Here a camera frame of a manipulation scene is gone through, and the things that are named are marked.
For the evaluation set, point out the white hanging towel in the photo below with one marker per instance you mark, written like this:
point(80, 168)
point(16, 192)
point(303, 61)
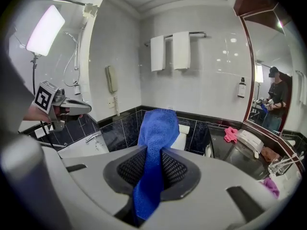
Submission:
point(181, 50)
point(157, 54)

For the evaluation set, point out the pink cloth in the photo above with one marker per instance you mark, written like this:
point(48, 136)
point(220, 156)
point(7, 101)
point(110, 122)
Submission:
point(230, 134)

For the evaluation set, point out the marble vanity counter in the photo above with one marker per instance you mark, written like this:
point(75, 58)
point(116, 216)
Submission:
point(239, 157)

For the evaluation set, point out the white ceramic toilet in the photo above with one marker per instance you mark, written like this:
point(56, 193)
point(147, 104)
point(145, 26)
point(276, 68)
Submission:
point(178, 142)

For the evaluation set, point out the purple cloth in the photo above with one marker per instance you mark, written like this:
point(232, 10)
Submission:
point(271, 187)

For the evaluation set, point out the chrome grab bar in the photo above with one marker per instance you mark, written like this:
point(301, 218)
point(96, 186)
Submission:
point(55, 144)

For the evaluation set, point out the wood-framed wall mirror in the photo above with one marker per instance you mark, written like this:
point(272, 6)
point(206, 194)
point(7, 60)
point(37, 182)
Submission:
point(271, 68)

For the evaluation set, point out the wall soap dispenser bottle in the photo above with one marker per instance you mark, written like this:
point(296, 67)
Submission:
point(241, 88)

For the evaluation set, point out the brown cloth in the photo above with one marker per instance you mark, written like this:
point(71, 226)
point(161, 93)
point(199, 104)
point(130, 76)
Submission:
point(269, 153)

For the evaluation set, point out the chrome towel rail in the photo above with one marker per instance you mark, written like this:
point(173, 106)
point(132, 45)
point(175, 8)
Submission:
point(196, 33)

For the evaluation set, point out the beige wall telephone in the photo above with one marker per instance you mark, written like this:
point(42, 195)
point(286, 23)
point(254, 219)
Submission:
point(110, 79)

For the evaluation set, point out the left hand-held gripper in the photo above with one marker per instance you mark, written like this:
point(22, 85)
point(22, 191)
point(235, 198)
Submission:
point(44, 97)

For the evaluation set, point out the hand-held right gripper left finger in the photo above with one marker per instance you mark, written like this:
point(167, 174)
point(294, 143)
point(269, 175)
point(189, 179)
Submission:
point(91, 188)

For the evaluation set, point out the white bathtub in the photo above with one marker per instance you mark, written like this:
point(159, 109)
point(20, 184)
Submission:
point(79, 150)

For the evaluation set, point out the blue cleaning cloth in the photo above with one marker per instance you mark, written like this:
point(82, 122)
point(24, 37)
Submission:
point(156, 133)

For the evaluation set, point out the white light panel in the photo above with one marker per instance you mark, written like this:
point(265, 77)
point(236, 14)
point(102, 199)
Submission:
point(45, 30)

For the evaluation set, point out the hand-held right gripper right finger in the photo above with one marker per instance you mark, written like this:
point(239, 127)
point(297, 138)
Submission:
point(216, 200)

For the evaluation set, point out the chrome bathtub faucet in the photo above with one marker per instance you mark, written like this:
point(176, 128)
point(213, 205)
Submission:
point(92, 138)

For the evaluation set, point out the clear drinking glass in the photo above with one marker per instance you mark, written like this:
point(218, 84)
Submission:
point(278, 165)

